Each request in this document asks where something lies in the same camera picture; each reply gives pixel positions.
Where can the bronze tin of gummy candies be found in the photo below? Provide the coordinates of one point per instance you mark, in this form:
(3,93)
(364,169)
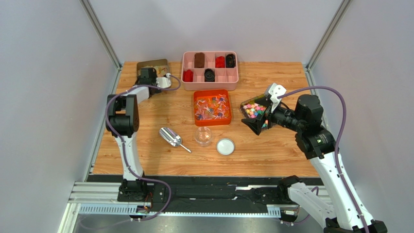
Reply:
(160,65)

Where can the aluminium frame post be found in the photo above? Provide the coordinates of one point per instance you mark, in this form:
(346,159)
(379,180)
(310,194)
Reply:
(91,14)
(339,14)

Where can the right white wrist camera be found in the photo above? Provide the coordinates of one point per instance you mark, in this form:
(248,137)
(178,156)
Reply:
(273,93)

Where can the pink divided organizer box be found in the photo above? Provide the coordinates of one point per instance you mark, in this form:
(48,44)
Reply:
(225,78)

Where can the orange tray of lollipops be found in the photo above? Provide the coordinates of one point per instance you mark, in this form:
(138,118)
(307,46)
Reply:
(212,108)

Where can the right aluminium frame post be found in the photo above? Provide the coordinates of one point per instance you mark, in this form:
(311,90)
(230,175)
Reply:
(339,14)

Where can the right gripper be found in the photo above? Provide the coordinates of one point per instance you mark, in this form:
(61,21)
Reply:
(264,114)

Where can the clear glass jar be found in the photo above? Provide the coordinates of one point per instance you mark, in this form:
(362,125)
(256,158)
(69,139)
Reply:
(203,136)

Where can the red candy lower compartment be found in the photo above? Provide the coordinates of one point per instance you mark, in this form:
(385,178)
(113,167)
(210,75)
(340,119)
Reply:
(188,76)

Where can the left aluminium frame post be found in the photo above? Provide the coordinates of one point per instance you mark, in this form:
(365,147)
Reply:
(91,14)

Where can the black candy compartment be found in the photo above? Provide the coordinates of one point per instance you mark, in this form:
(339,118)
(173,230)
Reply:
(209,75)
(230,60)

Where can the white jar lid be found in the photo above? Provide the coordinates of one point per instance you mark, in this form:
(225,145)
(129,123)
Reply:
(225,146)

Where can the black candy lower compartment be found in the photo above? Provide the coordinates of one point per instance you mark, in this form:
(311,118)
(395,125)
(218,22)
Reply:
(209,75)

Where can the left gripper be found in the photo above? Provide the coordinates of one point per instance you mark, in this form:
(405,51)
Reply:
(157,91)

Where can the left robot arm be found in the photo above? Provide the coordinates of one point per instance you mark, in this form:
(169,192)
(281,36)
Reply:
(122,120)

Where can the black candy upper compartment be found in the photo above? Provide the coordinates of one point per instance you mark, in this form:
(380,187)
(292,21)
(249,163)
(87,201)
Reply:
(230,60)

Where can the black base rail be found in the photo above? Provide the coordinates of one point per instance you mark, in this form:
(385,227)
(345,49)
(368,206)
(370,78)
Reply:
(204,194)

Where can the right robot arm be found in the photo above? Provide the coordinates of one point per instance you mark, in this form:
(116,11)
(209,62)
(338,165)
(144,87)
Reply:
(345,213)

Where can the green tin of star candies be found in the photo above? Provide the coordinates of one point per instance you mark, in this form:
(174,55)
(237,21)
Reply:
(250,109)

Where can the silver metal scoop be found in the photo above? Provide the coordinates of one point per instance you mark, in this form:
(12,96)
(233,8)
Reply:
(172,138)

